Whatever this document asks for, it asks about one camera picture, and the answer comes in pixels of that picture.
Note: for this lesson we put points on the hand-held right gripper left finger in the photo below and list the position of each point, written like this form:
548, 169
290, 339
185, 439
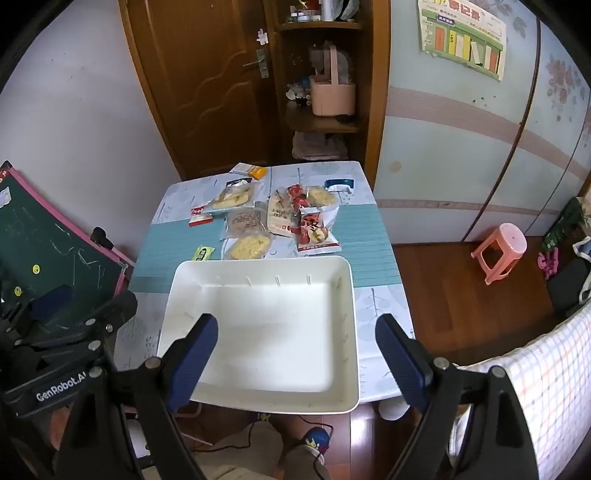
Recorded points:
194, 355

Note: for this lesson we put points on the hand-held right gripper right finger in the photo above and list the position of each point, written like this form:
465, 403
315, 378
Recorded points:
401, 360

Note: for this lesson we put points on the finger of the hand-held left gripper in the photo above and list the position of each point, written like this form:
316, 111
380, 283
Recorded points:
53, 300
117, 309

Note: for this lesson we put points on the white plastic tray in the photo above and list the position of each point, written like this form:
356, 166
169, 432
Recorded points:
277, 323

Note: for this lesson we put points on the dark red white snack packet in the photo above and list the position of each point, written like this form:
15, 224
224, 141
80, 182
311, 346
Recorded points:
199, 212

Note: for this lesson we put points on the red printed clear snack packet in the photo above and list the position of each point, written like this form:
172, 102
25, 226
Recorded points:
316, 230

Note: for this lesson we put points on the kraft paper snack packet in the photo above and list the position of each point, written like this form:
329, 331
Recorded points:
279, 217

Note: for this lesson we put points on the blue snack packet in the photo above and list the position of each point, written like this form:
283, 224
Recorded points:
339, 183

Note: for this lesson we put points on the white orange snack packet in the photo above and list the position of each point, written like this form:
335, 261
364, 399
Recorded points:
254, 172

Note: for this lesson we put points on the small yellow green packet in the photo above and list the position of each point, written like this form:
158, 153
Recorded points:
203, 253

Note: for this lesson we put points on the blue patterned slipper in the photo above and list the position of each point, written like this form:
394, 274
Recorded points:
316, 441

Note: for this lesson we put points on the person's beige trousers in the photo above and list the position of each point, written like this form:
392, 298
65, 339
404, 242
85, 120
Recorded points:
258, 457

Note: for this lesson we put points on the clear yellow pastry packet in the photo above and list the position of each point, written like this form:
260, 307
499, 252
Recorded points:
249, 247
321, 196
233, 197

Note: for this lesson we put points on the leaf printed tablecloth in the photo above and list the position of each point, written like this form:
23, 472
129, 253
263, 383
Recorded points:
369, 240

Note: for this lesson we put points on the brown round cake packet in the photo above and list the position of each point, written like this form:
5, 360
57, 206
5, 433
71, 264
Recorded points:
244, 223

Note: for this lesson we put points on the checkered white blanket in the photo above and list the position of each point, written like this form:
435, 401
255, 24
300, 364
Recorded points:
554, 369

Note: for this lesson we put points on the pink toy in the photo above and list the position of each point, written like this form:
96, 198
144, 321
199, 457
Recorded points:
548, 265

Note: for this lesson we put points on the black box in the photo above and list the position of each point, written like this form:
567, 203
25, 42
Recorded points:
568, 286

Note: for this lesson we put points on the small red snack packet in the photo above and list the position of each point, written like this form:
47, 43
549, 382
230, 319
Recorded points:
295, 193

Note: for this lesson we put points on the green bag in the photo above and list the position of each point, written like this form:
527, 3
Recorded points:
561, 221

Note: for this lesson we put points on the blue white cloth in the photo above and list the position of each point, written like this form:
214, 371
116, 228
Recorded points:
584, 247

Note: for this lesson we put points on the flower printed sliding wardrobe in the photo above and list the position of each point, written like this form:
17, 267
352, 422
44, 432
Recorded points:
438, 138

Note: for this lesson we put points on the stack of folded cloths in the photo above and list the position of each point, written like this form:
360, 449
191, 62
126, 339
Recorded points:
318, 146

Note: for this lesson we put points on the brown wooden door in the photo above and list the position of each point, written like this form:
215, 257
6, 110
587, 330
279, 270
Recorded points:
198, 92

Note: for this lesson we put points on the wooden corner shelf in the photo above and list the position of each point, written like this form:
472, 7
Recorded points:
323, 124

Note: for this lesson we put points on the pink plastic basket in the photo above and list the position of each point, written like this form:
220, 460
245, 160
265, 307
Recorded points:
332, 99

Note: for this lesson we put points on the pile of small toys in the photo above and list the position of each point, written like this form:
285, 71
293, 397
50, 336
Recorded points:
295, 94

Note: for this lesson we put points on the white door hook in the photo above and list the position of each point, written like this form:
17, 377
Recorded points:
262, 36

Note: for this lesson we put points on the row of small jars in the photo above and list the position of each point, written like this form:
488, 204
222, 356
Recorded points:
302, 17

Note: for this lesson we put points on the clear plastic bag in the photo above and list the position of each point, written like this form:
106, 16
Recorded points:
348, 9

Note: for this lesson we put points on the white bottle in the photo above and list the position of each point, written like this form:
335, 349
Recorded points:
328, 9

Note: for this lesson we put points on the green chalkboard with pink frame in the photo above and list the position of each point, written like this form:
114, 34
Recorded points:
37, 240

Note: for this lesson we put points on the wall poster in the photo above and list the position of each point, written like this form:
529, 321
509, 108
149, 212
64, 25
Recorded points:
461, 37

